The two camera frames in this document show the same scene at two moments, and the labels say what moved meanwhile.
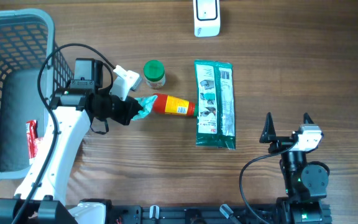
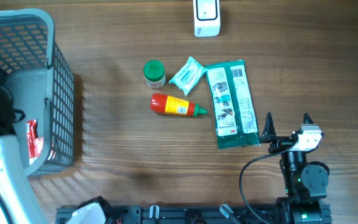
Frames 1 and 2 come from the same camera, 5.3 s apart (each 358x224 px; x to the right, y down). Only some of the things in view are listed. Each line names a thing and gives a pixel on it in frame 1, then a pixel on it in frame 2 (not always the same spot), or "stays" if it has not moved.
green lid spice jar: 155,74 stays
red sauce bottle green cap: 166,104 stays
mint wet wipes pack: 147,103 to 188,75
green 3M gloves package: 215,104 to 234,116
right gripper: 268,135 stays
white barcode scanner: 207,18 stays
